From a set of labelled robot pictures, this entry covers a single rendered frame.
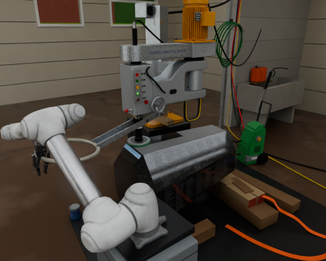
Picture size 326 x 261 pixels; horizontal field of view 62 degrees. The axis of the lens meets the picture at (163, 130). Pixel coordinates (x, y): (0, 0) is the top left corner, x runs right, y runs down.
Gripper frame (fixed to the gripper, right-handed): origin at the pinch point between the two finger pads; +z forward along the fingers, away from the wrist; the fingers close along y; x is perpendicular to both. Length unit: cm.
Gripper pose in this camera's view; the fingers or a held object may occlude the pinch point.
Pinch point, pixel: (42, 170)
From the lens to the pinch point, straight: 220.2
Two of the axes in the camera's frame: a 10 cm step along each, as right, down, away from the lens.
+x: -7.9, -2.5, 5.6
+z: -0.8, 9.5, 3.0
